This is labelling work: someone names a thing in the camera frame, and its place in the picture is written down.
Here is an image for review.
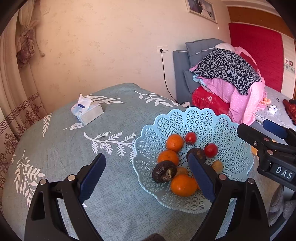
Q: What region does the leopard print cloth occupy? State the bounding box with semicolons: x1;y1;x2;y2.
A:
193;48;261;95

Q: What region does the oval orange fruit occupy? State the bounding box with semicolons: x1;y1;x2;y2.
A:
158;150;179;166

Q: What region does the large orange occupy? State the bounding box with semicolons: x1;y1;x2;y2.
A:
171;174;199;197

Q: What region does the red floral blanket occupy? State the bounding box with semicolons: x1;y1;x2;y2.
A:
192;86;230;115

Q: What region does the grey gloved right hand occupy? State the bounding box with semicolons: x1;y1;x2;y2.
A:
268;185;295;226

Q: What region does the beige patterned curtain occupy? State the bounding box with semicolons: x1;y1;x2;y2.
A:
0;0;48;209

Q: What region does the framed wall picture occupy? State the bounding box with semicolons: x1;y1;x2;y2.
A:
185;0;217;23

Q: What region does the small dark water chestnut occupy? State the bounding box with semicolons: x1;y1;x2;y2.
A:
186;148;206;164

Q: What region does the white wall socket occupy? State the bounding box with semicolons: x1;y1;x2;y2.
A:
157;45;169;53

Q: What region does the red cherry tomato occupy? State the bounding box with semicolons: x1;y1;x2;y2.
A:
204;143;218;158
185;132;197;145

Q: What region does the large dark water chestnut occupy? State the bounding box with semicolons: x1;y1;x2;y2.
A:
152;161;177;183

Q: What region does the small round orange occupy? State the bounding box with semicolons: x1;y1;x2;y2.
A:
166;134;184;153

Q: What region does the light blue lattice basket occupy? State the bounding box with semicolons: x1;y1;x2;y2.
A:
132;107;254;214

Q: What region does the pink bedding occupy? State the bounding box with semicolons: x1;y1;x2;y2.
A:
189;43;267;125

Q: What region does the blue white tissue box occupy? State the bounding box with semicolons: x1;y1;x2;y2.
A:
71;94;104;125

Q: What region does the black power cable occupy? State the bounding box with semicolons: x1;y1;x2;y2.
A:
160;49;178;103

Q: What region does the brown kiwi fruit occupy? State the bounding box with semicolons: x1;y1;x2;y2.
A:
211;160;223;174

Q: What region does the grey padded bed frame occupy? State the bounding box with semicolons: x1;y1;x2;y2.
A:
173;38;223;104

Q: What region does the red headboard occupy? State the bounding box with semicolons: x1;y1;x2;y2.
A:
229;23;284;92

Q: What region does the small brown kiwi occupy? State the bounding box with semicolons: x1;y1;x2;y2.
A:
176;167;188;176

